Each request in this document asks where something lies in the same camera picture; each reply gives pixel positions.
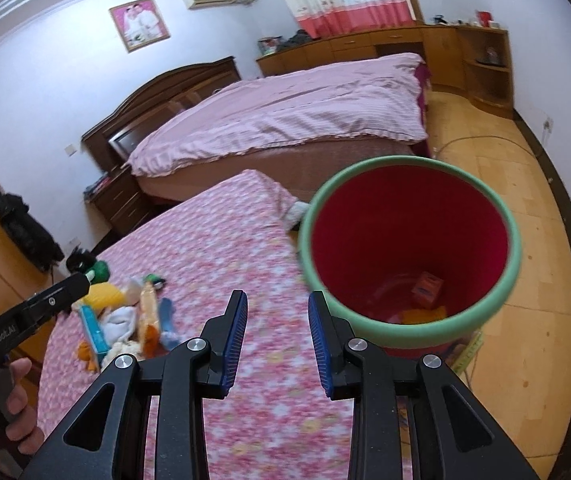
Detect yellow foam fruit net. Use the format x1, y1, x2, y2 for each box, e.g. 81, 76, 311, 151
80, 282, 126, 314

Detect person's left hand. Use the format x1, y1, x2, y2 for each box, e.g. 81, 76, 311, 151
0, 356, 46, 456

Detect blue wrapper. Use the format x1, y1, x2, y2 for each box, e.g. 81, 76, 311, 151
157, 298, 181, 351

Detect orange snack wrapper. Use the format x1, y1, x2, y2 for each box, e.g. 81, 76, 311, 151
138, 282, 160, 359

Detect blue teal box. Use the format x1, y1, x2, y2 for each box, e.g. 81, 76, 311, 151
78, 304, 110, 370

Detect orange box in bin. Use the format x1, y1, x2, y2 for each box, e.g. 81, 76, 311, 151
411, 272, 444, 309

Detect green white bottle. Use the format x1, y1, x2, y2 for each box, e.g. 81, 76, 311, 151
143, 273, 167, 290

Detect black clothing on door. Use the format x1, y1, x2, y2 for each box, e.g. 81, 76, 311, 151
0, 192, 64, 273

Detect red bin green rim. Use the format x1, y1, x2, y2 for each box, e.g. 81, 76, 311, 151
299, 155, 522, 358

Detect pink floral tablecloth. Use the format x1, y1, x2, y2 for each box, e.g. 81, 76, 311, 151
36, 168, 415, 480

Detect dark wooden nightstand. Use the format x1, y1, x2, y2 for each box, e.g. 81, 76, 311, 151
84, 166, 154, 236

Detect dark wooden headboard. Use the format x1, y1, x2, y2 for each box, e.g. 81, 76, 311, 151
81, 56, 241, 172

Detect pink striped bed quilt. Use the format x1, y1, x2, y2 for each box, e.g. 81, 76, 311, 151
127, 52, 427, 178

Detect long wooden cabinet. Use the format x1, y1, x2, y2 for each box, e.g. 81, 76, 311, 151
256, 26, 467, 91

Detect wooden corner shelf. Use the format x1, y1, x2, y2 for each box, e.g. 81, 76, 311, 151
457, 26, 513, 119

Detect framed wedding photo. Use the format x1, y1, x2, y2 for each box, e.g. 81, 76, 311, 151
110, 0, 170, 53

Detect black floor cable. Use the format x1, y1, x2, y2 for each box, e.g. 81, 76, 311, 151
435, 134, 555, 187

